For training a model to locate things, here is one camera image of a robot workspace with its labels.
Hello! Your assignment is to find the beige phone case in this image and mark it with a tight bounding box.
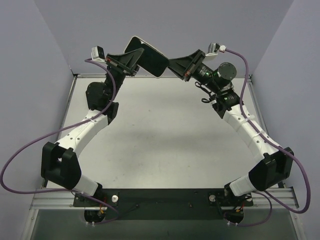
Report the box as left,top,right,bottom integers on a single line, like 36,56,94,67
124,35,169,78

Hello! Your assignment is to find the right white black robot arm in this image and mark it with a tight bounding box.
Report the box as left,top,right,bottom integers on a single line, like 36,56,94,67
168,50,293,198

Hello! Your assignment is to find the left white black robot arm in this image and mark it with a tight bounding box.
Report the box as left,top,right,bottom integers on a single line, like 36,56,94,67
40,48,144,206

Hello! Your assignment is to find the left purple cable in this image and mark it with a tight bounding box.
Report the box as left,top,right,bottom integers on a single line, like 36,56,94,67
0,57,120,225

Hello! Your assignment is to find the purple cable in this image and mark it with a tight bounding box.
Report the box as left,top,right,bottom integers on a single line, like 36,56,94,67
0,57,120,225
219,47,311,227

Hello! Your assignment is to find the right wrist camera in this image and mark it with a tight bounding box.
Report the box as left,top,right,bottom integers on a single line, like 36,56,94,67
206,42,221,57

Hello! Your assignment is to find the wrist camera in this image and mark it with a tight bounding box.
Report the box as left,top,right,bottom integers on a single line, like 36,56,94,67
206,42,221,57
91,46,105,62

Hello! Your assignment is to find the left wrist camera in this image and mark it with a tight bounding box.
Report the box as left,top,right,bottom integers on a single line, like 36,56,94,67
91,46,105,62

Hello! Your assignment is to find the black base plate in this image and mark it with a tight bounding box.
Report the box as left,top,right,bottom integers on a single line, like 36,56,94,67
73,188,253,220

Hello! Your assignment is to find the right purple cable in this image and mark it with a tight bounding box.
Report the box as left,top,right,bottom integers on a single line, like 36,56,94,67
219,47,311,227

